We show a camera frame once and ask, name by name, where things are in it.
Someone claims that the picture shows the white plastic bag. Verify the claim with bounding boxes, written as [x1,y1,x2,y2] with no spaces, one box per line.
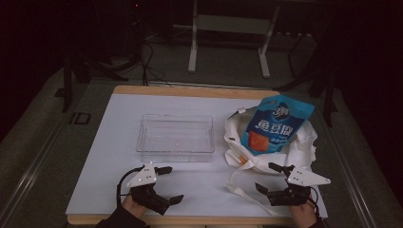
[223,106,319,219]

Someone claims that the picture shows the clear plastic box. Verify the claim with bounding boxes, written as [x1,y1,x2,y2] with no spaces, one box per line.
[135,113,216,163]

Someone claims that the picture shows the person's left hand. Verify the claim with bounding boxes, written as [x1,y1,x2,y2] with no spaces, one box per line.
[121,195,150,219]

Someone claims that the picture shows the black metal stand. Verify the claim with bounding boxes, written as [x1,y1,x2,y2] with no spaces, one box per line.
[274,31,339,128]
[54,51,129,114]

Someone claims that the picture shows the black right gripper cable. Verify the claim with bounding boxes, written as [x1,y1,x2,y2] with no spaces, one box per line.
[309,185,321,218]

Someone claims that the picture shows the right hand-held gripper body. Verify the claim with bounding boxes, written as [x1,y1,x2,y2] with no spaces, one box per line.
[266,164,333,207]

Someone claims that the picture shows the person's right hand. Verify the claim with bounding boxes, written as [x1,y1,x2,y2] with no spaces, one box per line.
[289,200,318,228]

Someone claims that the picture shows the white metal stand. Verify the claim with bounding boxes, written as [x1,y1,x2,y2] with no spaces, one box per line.
[187,0,281,80]

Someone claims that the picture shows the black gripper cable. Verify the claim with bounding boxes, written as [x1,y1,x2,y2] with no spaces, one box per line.
[309,185,321,218]
[115,166,144,209]

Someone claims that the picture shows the black floor cables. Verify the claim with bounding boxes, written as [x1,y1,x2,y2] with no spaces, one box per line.
[138,40,173,87]

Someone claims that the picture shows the black floor bracket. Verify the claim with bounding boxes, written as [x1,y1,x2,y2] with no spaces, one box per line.
[68,111,92,125]

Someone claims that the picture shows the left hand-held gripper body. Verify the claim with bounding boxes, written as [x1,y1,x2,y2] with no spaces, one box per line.
[125,161,172,217]

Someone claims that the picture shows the blue snack pouch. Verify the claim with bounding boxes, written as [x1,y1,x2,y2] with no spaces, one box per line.
[240,94,316,157]

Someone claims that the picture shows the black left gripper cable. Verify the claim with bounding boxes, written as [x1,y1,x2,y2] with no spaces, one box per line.
[115,166,144,209]

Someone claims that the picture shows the white table mat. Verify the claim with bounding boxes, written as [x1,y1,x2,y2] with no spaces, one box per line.
[65,92,329,219]

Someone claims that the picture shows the dark device with red light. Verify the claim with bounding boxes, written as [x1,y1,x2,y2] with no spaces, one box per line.
[123,0,147,63]

